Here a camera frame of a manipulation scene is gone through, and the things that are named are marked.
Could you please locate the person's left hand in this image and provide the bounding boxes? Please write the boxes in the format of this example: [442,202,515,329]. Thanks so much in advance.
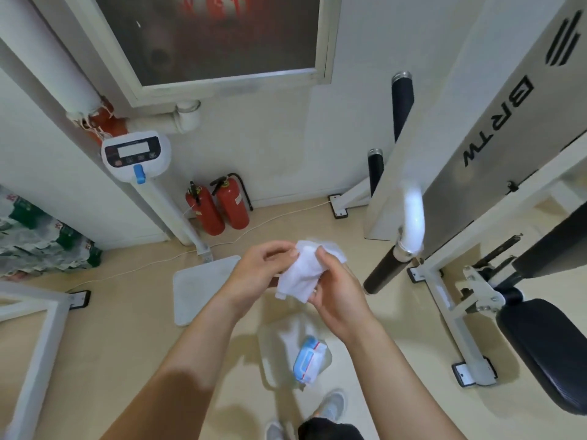
[223,240,302,317]

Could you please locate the person's right hand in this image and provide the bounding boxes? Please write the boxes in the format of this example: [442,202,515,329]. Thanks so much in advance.
[306,247,373,340]

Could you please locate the white wet wipe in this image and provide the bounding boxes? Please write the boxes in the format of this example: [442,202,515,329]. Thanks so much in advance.
[275,239,348,303]

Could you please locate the person's left forearm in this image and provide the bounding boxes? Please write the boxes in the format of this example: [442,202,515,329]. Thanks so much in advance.
[100,288,246,440]

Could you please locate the person's right forearm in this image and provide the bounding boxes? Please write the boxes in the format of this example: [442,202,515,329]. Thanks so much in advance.
[338,316,465,440]

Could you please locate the white drain pipe elbow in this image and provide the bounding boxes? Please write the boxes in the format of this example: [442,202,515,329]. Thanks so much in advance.
[123,100,202,136]

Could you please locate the red fire extinguisher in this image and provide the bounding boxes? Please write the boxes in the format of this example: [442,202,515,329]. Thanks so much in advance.
[185,181,226,237]
[209,172,254,230]

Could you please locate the blue and white wipes packet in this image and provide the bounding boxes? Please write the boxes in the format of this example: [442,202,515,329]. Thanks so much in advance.
[293,336,332,385]

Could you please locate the short black foam grip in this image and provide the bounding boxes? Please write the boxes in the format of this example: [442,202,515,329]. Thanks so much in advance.
[368,149,384,196]

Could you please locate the person's right grey shoe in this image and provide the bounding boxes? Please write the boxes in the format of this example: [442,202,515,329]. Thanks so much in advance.
[312,390,347,422]

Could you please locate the person's black shorts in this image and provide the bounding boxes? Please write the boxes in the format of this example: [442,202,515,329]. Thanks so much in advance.
[297,417,364,440]

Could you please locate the long black foam grip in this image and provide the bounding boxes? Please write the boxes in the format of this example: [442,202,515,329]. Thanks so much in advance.
[392,71,415,143]

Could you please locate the white standing weighing scale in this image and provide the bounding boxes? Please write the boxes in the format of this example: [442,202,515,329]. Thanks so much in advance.
[100,130,242,327]

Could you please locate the red pipe section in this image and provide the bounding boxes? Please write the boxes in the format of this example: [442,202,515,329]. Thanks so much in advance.
[88,109,127,143]

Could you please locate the black padded backrest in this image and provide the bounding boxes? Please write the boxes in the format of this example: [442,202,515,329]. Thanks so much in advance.
[493,214,587,289]

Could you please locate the black padded bench seat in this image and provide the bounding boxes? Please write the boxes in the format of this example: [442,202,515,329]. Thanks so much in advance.
[495,298,587,416]

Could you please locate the white framed window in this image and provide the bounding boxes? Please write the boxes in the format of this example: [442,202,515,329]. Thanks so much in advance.
[63,0,338,108]

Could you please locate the pile of wrapped bottle packs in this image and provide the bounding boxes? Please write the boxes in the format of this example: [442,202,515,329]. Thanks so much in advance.
[0,184,104,283]

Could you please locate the black foam handle grip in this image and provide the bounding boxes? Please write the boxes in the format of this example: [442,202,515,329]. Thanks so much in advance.
[363,245,412,295]

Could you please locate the white gym machine frame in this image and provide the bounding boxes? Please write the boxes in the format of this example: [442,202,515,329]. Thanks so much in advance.
[327,0,587,389]

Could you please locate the white metal equipment frame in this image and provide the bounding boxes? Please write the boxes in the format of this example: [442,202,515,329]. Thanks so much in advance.
[0,281,91,440]

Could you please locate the large white wall pipe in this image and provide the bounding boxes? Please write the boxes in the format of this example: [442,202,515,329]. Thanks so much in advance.
[13,0,112,130]

